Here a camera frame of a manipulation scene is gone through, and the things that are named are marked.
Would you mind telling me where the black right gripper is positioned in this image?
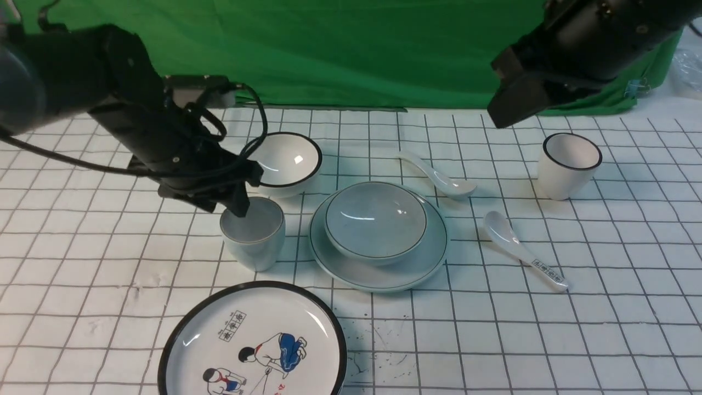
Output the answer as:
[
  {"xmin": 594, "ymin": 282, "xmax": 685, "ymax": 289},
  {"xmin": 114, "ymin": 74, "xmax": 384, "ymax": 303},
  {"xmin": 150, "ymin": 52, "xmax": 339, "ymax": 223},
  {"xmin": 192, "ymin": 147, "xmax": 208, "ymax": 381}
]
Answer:
[{"xmin": 488, "ymin": 33, "xmax": 604, "ymax": 128}]

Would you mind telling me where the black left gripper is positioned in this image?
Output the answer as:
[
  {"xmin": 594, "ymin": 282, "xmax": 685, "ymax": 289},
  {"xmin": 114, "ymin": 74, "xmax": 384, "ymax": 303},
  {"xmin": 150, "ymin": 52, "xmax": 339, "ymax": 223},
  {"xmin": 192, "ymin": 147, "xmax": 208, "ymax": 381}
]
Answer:
[{"xmin": 88, "ymin": 101, "xmax": 263, "ymax": 218}]

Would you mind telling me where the pale blue cup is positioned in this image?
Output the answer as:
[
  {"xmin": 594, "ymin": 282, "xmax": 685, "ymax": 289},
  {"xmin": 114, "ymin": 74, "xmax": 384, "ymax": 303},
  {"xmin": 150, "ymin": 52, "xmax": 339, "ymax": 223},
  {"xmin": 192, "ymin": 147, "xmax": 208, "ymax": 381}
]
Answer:
[{"xmin": 219, "ymin": 196, "xmax": 286, "ymax": 272}]

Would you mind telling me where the plain white ceramic spoon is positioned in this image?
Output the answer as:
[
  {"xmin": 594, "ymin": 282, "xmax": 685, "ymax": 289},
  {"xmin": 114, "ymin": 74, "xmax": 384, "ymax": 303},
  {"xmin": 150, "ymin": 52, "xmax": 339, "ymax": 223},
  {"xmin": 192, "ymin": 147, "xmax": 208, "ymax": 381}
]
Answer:
[{"xmin": 395, "ymin": 150, "xmax": 477, "ymax": 201}]

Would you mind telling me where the pale blue bowl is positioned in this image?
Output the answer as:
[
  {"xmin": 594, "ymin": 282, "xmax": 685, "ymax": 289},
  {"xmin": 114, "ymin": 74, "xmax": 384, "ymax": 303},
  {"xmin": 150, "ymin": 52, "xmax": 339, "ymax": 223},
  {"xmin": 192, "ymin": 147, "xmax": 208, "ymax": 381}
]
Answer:
[{"xmin": 323, "ymin": 182, "xmax": 428, "ymax": 267}]

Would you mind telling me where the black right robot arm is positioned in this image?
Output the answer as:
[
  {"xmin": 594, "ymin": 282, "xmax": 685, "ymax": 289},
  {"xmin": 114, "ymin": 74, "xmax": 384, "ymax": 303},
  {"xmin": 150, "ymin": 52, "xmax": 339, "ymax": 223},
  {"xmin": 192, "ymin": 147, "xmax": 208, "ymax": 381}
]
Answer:
[{"xmin": 488, "ymin": 1, "xmax": 701, "ymax": 128}]

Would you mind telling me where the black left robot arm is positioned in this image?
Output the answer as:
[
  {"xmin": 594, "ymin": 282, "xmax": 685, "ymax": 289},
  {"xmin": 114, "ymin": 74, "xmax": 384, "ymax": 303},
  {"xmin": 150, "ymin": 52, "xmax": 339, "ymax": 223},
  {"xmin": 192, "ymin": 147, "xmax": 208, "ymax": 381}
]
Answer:
[{"xmin": 2, "ymin": 24, "xmax": 268, "ymax": 217}]

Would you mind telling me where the white bowl black rim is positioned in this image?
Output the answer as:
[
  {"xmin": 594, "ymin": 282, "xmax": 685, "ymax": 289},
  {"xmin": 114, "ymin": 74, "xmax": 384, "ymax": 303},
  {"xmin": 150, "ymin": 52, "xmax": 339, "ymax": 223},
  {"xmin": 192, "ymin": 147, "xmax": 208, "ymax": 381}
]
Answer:
[{"xmin": 248, "ymin": 132, "xmax": 323, "ymax": 198}]

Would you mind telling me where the white cup black rim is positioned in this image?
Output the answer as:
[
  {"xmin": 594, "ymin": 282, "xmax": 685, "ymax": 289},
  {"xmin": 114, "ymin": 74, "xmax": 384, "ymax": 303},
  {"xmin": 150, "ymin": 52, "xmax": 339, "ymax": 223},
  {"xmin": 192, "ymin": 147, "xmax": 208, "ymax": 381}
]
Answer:
[{"xmin": 537, "ymin": 133, "xmax": 603, "ymax": 201}]

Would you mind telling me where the blue binder clip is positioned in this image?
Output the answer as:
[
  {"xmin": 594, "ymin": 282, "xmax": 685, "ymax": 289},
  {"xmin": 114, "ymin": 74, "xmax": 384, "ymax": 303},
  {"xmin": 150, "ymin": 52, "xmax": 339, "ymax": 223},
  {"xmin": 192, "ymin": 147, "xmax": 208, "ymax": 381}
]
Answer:
[{"xmin": 624, "ymin": 78, "xmax": 652, "ymax": 98}]

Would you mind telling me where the white plate with cartoon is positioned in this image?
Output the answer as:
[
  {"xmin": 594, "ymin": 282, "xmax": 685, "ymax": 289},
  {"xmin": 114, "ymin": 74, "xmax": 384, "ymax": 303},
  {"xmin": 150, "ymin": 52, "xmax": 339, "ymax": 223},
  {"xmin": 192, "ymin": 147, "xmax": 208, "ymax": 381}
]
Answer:
[{"xmin": 156, "ymin": 281, "xmax": 348, "ymax": 394}]

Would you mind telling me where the green backdrop cloth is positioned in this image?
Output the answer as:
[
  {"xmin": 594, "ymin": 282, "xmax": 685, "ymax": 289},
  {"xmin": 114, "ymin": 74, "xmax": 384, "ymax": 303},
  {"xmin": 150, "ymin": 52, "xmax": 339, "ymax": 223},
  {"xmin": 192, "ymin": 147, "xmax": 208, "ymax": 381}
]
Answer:
[{"xmin": 11, "ymin": 0, "xmax": 683, "ymax": 117}]

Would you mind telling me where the clear plastic bag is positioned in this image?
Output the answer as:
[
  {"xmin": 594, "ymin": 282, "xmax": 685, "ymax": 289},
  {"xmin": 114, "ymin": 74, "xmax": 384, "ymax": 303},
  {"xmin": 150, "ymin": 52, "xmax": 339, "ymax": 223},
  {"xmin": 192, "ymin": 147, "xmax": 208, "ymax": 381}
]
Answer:
[{"xmin": 670, "ymin": 48, "xmax": 701, "ymax": 101}]

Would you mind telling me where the white spoon with characters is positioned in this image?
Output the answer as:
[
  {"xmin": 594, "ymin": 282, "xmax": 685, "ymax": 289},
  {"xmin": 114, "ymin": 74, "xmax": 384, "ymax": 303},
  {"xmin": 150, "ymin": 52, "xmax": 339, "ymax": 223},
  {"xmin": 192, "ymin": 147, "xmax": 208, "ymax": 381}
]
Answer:
[{"xmin": 483, "ymin": 211, "xmax": 569, "ymax": 292}]

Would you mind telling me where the pale blue flat plate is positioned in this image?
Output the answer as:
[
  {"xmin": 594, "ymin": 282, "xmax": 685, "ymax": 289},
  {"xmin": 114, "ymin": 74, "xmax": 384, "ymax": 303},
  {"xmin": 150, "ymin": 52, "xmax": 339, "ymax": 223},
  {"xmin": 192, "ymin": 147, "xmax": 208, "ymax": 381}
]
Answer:
[{"xmin": 309, "ymin": 185, "xmax": 450, "ymax": 292}]

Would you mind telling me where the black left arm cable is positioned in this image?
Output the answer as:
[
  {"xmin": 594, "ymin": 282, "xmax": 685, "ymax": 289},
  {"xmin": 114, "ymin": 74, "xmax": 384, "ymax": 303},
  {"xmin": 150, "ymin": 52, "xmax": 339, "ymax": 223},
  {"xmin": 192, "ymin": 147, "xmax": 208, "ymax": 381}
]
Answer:
[{"xmin": 0, "ymin": 82, "xmax": 269, "ymax": 182}]

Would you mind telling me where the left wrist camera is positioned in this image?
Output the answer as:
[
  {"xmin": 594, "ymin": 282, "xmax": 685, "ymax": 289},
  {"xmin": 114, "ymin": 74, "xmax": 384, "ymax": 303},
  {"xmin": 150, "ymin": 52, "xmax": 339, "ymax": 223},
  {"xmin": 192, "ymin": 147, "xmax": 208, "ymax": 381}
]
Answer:
[{"xmin": 163, "ymin": 75, "xmax": 236, "ymax": 109}]

